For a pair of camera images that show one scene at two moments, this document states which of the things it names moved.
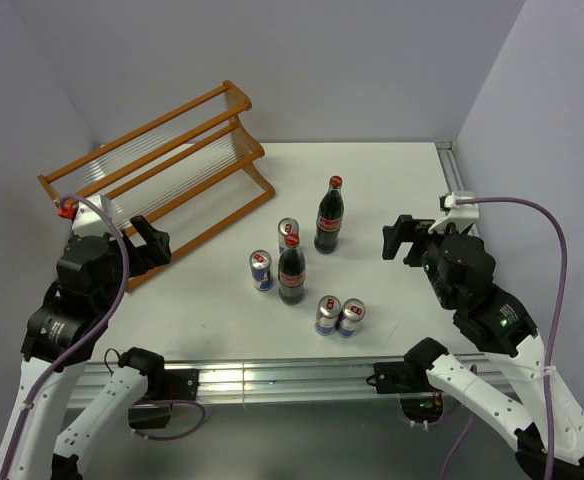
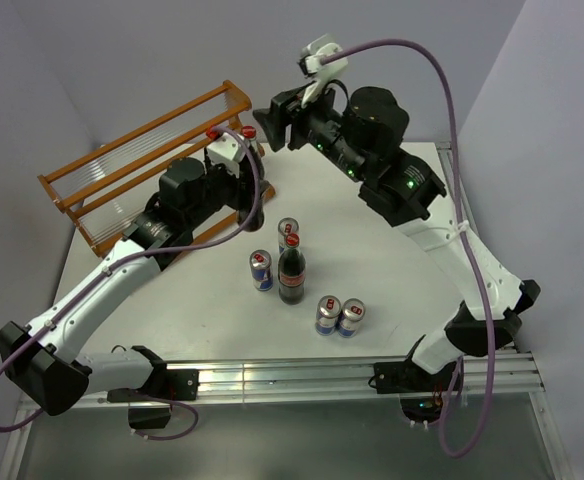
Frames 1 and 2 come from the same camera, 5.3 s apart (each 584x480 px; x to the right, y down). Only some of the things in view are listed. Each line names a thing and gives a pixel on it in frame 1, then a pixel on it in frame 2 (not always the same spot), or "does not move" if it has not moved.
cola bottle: (291, 272) does not move
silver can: (353, 310) does not move
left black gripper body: (113, 288) → (221, 188)
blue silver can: (262, 270) does not move
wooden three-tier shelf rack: (191, 167) does not move
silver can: (329, 307) does not move
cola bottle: (330, 217) → (249, 134)
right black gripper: (405, 228) → (286, 109)
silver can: (286, 225) does not move
